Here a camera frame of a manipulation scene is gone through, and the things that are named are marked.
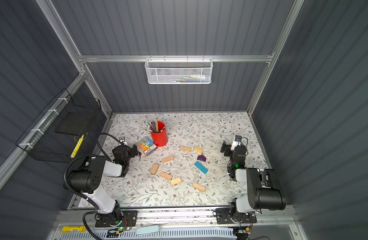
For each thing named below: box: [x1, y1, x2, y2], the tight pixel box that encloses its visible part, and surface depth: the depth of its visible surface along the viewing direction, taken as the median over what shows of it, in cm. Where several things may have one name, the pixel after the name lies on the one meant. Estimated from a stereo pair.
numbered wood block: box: [192, 182, 206, 192], surface depth 85 cm
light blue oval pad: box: [136, 225, 160, 235], surface depth 70 cm
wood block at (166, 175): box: [160, 171, 173, 180], surface depth 90 cm
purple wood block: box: [197, 155, 207, 162], surface depth 97 cm
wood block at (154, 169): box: [150, 163, 159, 175], surface depth 90 cm
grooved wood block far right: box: [194, 146, 204, 153], surface depth 101 cm
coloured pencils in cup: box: [147, 118, 166, 133], surface depth 98 cm
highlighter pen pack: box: [138, 139, 158, 156], surface depth 101 cm
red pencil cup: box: [150, 121, 168, 147], surface depth 100 cm
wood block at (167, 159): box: [161, 155, 174, 163], surface depth 96 cm
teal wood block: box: [194, 161, 209, 175], surface depth 93 cm
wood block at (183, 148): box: [179, 146, 192, 152], surface depth 101 cm
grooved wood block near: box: [170, 177, 182, 186], surface depth 86 cm
